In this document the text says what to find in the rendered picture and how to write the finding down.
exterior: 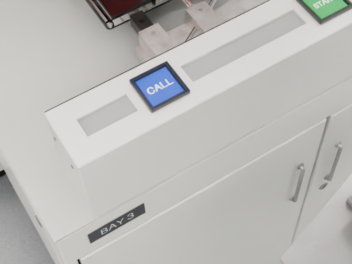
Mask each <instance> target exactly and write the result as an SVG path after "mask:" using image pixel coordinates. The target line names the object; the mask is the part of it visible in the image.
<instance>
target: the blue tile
mask: <svg viewBox="0 0 352 264"><path fill-rule="evenodd" d="M135 84H136V85H137V86H138V88H139V89H140V90H141V92H142V93H143V95H144V96H145V97H146V99H147V100H148V101H149V103H150V104H151V105H152V107H154V106H156V105H158V104H160V103H161V102H163V101H165V100H167V99H169V98H171V97H173V96H175V95H177V94H179V93H181V92H183V91H184V89H183V88H182V86H181V85H180V84H179V83H178V81H177V80H176V79H175V78H174V76H173V75H172V74H171V73H170V71H169V70H168V69H167V67H164V68H162V69H160V70H158V71H156V72H154V73H152V74H150V75H148V76H146V77H144V78H142V79H140V80H138V81H136V82H135Z"/></svg>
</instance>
